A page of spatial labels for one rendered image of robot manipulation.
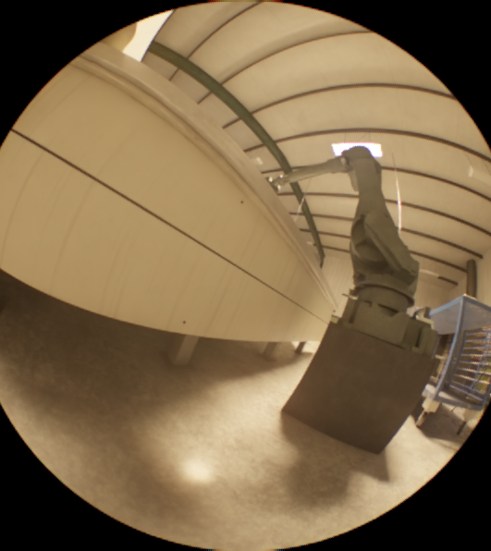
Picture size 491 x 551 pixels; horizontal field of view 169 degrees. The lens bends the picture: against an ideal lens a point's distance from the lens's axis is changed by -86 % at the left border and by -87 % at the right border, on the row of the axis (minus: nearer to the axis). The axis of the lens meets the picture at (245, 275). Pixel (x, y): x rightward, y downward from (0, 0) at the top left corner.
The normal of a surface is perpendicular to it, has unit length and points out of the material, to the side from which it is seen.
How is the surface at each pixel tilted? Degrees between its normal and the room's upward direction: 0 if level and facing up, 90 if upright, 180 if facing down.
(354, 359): 90
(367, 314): 90
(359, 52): 176
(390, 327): 90
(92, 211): 90
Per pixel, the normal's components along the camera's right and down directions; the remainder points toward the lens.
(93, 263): 0.70, 0.25
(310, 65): -0.37, 0.93
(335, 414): -0.56, -0.34
